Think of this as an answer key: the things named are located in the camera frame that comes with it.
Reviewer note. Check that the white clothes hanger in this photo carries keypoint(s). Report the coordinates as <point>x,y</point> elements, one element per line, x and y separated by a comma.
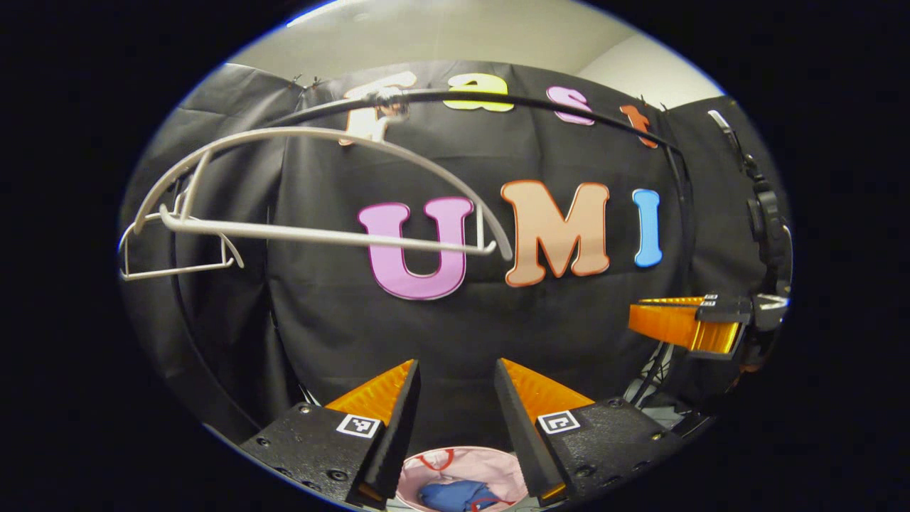
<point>178,269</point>
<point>306,131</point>

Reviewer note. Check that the pink laundry hamper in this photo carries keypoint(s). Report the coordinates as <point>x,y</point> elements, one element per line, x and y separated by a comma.
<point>483,466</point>

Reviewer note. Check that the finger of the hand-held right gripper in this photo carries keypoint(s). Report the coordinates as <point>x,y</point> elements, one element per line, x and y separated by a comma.
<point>675,301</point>
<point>682,327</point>

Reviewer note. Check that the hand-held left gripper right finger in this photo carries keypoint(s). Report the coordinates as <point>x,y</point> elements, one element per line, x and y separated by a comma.
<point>522,441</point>

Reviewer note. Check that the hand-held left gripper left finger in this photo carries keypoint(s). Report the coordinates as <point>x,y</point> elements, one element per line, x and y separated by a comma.
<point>398,434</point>

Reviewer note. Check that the black clothes rack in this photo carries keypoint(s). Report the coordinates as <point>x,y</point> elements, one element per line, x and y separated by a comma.
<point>526,99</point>

